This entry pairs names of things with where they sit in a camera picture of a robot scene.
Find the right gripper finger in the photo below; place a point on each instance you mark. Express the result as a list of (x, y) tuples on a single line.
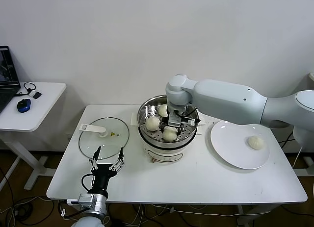
[(180, 131), (163, 125)]

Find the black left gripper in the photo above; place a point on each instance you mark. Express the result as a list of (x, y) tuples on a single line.
[(101, 178)]

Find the white steamed baozi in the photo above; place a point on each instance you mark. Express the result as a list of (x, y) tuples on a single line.
[(162, 111), (255, 142), (152, 124), (169, 135)]

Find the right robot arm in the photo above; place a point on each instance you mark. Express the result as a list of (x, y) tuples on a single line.
[(225, 99)]

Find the stainless steel steamer basket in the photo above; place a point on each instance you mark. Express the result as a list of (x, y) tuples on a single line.
[(152, 107)]

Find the white electric cooker base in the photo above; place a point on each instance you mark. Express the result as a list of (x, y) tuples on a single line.
[(162, 156)]

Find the white round plate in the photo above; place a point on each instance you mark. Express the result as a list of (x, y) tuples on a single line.
[(228, 148)]

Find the white side table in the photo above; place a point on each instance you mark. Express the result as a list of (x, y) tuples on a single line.
[(44, 109)]

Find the small black device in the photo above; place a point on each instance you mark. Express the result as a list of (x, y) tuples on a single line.
[(37, 95)]

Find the blue computer mouse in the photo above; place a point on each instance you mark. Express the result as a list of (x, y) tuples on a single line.
[(23, 106)]

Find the white table leg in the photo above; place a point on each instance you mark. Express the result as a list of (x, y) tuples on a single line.
[(241, 217)]

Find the black laptop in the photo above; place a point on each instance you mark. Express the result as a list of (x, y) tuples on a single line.
[(7, 89)]

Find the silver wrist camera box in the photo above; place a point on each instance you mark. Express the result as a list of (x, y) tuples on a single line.
[(86, 200), (174, 119)]

